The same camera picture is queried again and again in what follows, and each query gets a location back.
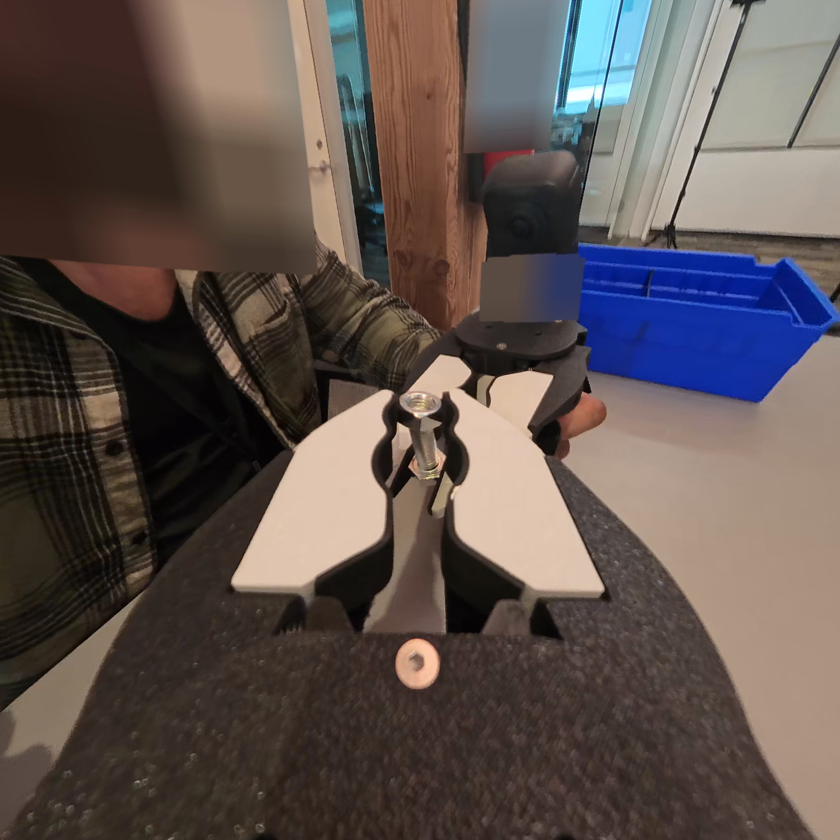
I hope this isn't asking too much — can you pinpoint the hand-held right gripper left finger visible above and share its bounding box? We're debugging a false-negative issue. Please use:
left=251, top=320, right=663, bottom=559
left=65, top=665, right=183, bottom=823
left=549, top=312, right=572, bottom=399
left=231, top=392, right=398, bottom=601

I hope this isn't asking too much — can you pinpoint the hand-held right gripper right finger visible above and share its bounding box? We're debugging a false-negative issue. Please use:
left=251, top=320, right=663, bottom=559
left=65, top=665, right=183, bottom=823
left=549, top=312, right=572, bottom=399
left=446, top=392, right=605, bottom=606

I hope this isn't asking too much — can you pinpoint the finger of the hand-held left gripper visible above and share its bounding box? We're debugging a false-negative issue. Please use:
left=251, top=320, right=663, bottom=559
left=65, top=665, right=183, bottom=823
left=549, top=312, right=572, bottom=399
left=430, top=371, right=557, bottom=521
left=392, top=356, right=473, bottom=457

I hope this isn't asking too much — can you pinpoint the silver hex nut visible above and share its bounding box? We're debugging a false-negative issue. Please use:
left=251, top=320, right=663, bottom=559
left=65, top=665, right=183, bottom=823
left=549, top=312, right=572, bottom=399
left=399, top=390, right=447, bottom=426

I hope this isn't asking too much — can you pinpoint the thick silver hex bolt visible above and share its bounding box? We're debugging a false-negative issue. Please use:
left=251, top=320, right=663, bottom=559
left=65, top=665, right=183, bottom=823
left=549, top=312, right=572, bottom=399
left=407, top=423, right=450, bottom=480

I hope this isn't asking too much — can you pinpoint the person's left hand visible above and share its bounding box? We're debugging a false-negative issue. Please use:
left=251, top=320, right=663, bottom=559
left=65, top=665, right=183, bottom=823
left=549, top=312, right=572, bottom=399
left=555, top=392, right=608, bottom=460

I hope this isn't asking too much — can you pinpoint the blue plastic divider bin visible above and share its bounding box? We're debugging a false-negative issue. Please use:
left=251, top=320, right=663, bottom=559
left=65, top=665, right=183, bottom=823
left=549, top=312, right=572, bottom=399
left=577, top=243, right=840, bottom=403

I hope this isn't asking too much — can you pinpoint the person's black t-shirt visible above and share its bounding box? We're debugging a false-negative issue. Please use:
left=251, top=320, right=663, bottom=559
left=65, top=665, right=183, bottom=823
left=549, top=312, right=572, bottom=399
left=13, top=259, right=290, bottom=565

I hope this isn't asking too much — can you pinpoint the black light stand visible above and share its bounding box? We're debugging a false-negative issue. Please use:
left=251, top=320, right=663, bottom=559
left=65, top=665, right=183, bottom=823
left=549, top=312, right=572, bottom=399
left=646, top=0, right=752, bottom=250

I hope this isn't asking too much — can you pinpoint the person's plaid shirt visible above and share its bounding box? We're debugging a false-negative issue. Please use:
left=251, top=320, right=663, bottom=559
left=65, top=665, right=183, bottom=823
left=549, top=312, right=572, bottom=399
left=0, top=252, right=329, bottom=664

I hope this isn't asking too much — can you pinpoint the person's neck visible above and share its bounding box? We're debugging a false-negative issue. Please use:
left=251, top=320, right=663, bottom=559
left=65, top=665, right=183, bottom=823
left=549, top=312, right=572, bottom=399
left=49, top=259, right=179, bottom=324

